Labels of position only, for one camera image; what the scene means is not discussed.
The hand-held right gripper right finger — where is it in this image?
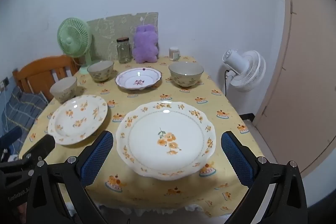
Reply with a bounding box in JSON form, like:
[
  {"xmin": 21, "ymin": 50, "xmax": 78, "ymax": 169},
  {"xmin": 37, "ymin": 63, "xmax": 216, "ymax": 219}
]
[{"xmin": 221, "ymin": 131, "xmax": 308, "ymax": 224}]

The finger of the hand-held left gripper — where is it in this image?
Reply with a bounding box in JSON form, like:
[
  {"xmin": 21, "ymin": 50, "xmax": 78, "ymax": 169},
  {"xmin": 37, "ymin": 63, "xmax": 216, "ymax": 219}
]
[
  {"xmin": 20, "ymin": 134, "xmax": 56, "ymax": 163},
  {"xmin": 0, "ymin": 126, "xmax": 23, "ymax": 148}
]

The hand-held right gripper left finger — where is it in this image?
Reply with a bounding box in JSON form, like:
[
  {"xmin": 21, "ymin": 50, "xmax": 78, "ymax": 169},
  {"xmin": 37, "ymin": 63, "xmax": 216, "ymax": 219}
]
[{"xmin": 26, "ymin": 130, "xmax": 114, "ymax": 224}]

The small orange floral plate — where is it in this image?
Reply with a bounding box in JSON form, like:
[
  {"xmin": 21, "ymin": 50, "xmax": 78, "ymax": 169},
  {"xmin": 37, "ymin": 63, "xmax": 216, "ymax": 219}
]
[{"xmin": 48, "ymin": 95, "xmax": 108, "ymax": 146}]

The large orange floral plate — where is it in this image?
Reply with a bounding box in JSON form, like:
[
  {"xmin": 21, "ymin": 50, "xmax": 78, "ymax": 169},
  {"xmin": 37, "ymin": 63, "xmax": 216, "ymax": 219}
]
[{"xmin": 116, "ymin": 101, "xmax": 216, "ymax": 181}]

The small floral ceramic bowl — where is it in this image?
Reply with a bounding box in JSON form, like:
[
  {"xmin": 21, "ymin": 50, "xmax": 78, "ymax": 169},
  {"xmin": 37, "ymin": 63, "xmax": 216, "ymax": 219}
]
[
  {"xmin": 87, "ymin": 60, "xmax": 114, "ymax": 83},
  {"xmin": 50, "ymin": 76, "xmax": 78, "ymax": 104}
]

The red rimmed white plate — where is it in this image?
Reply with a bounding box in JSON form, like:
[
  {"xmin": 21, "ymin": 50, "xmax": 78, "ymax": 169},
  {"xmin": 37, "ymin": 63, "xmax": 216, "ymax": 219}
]
[{"xmin": 115, "ymin": 68, "xmax": 163, "ymax": 90}]

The large floral ceramic bowl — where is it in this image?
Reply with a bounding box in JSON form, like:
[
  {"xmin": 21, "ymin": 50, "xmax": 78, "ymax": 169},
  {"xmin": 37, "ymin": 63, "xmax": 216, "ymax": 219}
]
[{"xmin": 168, "ymin": 62, "xmax": 204, "ymax": 88}]

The blue plaid bedding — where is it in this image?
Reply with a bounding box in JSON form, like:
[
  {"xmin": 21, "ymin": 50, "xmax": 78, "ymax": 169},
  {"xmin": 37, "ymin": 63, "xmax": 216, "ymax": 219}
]
[{"xmin": 0, "ymin": 86, "xmax": 49, "ymax": 159}]

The wooden chair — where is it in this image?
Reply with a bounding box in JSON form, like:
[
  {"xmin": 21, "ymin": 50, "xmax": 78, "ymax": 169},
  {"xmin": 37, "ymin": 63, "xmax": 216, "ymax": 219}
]
[{"xmin": 12, "ymin": 55, "xmax": 80, "ymax": 102}]

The yellow printed tablecloth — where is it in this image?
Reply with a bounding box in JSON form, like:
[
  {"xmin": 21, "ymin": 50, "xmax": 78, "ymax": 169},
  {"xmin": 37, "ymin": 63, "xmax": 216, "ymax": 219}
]
[{"xmin": 20, "ymin": 56, "xmax": 264, "ymax": 218}]

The white fan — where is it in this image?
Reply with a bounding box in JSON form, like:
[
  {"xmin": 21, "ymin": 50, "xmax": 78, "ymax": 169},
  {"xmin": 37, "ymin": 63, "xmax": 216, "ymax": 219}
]
[{"xmin": 222, "ymin": 49, "xmax": 266, "ymax": 93}]

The beige door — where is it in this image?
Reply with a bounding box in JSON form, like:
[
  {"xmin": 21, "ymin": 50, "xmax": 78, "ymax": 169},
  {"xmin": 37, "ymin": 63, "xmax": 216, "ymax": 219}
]
[{"xmin": 252, "ymin": 0, "xmax": 336, "ymax": 174}]

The glass jar with lid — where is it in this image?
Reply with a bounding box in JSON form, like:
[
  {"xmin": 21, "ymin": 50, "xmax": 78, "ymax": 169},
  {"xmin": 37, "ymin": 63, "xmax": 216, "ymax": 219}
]
[{"xmin": 117, "ymin": 37, "xmax": 132, "ymax": 64}]

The green desk fan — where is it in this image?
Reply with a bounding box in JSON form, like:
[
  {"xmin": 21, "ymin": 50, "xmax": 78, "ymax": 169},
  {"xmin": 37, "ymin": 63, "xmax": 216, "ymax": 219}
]
[{"xmin": 57, "ymin": 18, "xmax": 93, "ymax": 75}]

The cotton swab container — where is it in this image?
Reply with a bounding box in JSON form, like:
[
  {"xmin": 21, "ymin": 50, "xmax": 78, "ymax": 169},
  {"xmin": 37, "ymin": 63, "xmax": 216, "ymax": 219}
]
[{"xmin": 169, "ymin": 47, "xmax": 180, "ymax": 61}]

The purple plush toy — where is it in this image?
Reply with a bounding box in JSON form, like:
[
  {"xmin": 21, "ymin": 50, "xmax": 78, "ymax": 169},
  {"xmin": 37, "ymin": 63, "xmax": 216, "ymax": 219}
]
[{"xmin": 132, "ymin": 25, "xmax": 160, "ymax": 64}]

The green patterned board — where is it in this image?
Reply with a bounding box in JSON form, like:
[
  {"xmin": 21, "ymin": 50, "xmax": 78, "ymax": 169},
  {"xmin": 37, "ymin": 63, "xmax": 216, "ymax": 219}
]
[{"xmin": 87, "ymin": 12, "xmax": 159, "ymax": 61}]

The black fan cable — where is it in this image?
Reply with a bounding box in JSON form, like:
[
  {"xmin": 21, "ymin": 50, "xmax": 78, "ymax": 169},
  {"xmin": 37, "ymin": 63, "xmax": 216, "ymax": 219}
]
[{"xmin": 224, "ymin": 70, "xmax": 231, "ymax": 96}]

